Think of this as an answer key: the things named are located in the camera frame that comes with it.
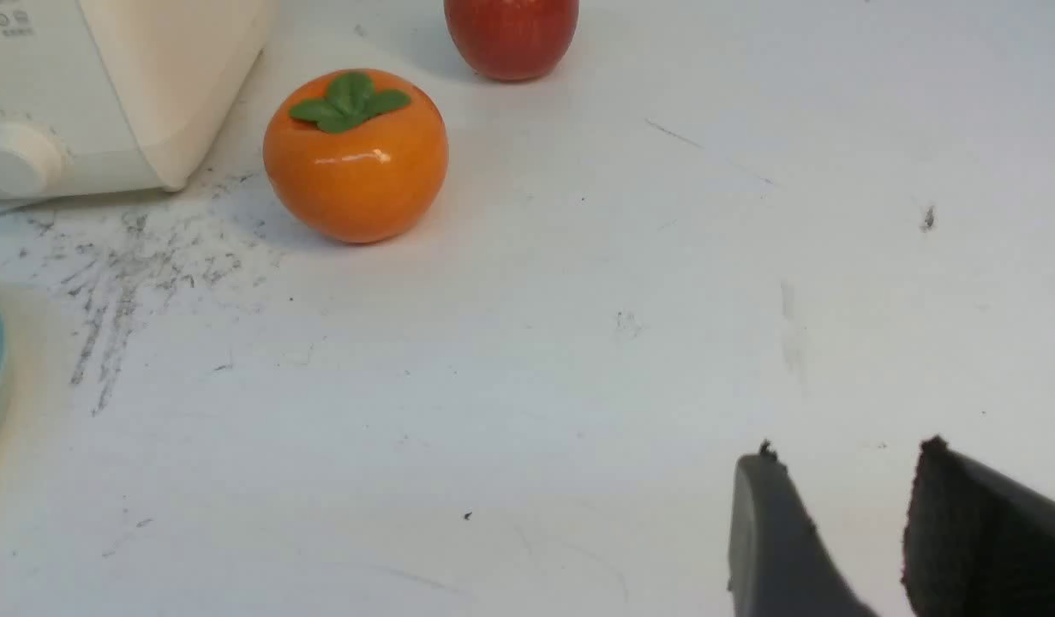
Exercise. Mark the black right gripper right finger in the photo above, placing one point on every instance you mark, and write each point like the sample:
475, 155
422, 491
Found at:
976, 542

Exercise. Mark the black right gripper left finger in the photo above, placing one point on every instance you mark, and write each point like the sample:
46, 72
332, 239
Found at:
778, 564

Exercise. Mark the orange toy persimmon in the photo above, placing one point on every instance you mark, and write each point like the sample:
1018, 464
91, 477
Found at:
359, 155

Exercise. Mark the red toy apple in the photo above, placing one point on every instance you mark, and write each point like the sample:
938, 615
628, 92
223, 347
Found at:
512, 41

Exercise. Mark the white two-slot toaster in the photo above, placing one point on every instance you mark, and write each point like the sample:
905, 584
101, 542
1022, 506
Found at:
116, 96

